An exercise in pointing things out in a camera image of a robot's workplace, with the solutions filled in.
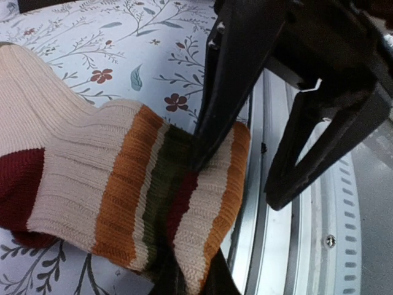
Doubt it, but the aluminium front rail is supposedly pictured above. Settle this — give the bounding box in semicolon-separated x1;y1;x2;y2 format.
220;30;393;295

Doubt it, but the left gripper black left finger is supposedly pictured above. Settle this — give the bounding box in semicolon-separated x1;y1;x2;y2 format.
150;250;205;294

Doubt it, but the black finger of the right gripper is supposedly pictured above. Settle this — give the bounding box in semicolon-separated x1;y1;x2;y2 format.
192;1;291;171

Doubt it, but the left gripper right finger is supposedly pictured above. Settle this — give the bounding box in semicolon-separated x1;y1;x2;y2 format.
204;250;241;295

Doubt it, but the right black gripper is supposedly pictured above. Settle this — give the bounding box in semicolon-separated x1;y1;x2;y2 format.
264;1;392;210

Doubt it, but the beige striped ribbed sock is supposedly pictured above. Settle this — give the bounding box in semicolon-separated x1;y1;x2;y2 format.
1;42;251;294

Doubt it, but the floral tablecloth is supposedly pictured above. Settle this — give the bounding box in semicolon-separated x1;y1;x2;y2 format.
1;1;215;294

